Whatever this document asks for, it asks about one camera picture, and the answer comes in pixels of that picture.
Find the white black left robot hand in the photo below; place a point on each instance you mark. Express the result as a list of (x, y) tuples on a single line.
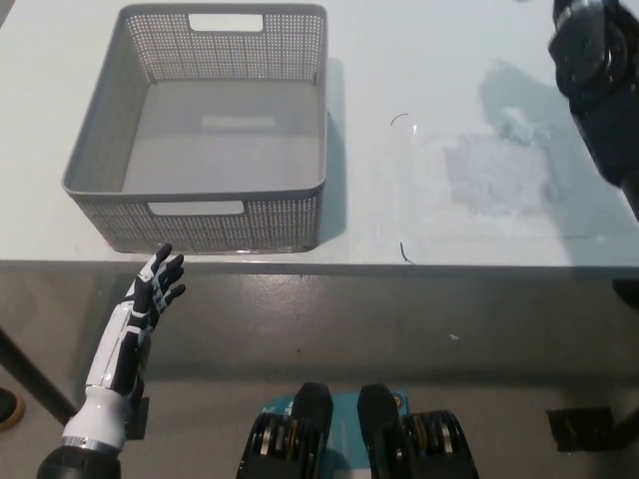
[(140, 309)]

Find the black floor plate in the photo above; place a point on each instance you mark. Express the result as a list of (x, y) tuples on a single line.
[(142, 419)]

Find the black table leg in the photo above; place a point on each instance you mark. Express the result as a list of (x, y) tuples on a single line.
[(30, 369)]

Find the black shoe with brown sole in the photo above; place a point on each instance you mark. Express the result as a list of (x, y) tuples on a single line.
[(9, 409)]

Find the grey perforated plastic basket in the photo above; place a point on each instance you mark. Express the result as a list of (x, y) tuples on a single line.
[(219, 144)]

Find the black ribbed robot body block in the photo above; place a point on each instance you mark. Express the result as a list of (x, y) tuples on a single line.
[(299, 439), (399, 439)]

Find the clear plastic film sheet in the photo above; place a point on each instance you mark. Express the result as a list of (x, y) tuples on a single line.
[(429, 199)]

